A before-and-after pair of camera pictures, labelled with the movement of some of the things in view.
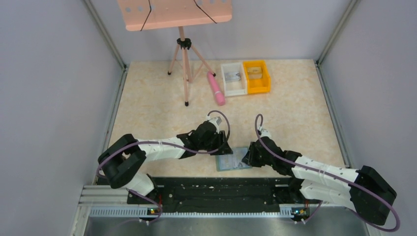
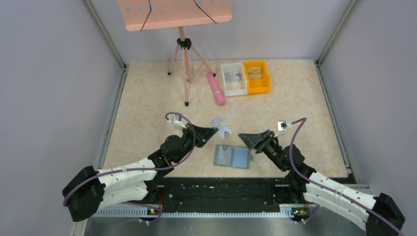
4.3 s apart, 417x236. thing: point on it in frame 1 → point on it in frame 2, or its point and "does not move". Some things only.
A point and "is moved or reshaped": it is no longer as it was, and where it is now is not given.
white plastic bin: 234,78 does not move
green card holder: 231,162 is moved or reshaped
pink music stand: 150,14 does not move
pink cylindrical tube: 219,95 does not move
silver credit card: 232,76 does not move
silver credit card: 234,161 → 223,130
